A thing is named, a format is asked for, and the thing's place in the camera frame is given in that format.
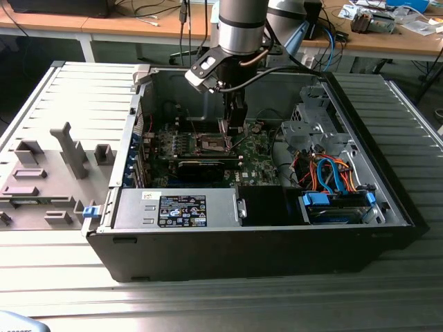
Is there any blue box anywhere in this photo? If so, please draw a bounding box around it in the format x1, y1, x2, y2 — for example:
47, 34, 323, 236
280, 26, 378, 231
386, 0, 432, 13

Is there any orange wire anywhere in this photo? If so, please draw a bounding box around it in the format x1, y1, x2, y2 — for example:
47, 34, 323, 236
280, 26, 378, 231
297, 157, 318, 186
341, 158, 357, 193

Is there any white printed leaflet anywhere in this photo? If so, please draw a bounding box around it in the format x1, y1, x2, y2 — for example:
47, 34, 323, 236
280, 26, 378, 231
337, 3, 357, 20

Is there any pale grey rounded device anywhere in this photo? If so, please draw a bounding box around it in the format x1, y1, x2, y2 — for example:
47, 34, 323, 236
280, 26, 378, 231
0, 309, 48, 332

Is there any green motherboard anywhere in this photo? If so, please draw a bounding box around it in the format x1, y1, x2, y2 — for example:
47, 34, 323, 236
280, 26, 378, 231
148, 119, 282, 190

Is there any black graphics card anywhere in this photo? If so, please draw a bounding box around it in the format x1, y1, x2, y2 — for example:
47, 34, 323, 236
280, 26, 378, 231
176, 158, 226, 183

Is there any black plastic shroud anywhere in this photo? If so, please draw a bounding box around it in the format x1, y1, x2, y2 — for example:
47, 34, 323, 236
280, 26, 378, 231
238, 185, 290, 228

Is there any grey metal device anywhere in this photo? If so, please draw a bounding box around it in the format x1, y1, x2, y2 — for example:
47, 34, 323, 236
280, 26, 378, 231
350, 8, 397, 35

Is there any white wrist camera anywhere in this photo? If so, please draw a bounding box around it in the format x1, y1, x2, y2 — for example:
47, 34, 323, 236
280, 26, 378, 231
184, 46, 226, 94

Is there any grey metal drive cage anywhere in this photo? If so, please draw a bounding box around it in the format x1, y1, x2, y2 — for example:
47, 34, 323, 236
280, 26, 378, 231
280, 84, 361, 156

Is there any clear plastic bag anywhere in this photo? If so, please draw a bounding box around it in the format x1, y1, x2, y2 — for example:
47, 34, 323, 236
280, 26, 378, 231
397, 13, 443, 36

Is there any hard disk in blue carrier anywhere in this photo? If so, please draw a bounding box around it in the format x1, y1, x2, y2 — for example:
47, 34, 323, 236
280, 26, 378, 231
298, 190, 377, 225

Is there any green RAM stick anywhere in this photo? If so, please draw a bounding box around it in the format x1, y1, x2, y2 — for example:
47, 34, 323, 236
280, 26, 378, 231
10, 196, 72, 205

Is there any black monitor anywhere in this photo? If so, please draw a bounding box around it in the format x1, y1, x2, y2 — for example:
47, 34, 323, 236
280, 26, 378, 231
6, 0, 111, 19

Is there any wooden desk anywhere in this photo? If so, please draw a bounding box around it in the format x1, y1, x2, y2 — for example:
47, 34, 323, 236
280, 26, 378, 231
304, 0, 443, 75
0, 0, 219, 63

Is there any blue wire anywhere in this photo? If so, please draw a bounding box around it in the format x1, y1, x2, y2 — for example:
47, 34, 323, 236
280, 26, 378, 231
315, 156, 347, 195

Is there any CPU socket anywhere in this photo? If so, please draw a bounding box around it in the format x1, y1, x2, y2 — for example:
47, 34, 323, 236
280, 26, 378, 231
195, 133, 228, 155

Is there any black PC case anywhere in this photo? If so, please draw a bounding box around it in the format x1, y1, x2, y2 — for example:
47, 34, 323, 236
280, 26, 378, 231
81, 61, 430, 283

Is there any metal socket cover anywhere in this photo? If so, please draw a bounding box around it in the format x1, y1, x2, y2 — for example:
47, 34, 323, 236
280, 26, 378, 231
224, 133, 243, 150

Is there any grey power supply unit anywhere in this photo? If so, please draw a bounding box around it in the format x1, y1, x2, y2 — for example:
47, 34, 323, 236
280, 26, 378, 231
112, 188, 242, 230

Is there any white plastic box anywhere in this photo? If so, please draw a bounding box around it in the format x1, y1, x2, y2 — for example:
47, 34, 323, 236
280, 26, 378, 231
298, 53, 316, 73

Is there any grey parts rack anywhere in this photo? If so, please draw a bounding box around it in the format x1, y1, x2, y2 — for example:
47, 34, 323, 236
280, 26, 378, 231
0, 120, 117, 231

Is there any metal locking lever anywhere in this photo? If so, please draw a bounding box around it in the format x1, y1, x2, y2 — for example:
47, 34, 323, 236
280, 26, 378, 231
230, 134, 252, 153
186, 109, 200, 138

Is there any black speaker box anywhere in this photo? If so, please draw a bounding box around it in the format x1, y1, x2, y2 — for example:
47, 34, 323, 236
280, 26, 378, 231
303, 0, 323, 41

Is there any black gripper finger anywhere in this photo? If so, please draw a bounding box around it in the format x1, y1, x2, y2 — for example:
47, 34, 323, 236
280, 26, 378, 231
228, 90, 249, 136
223, 90, 236, 122

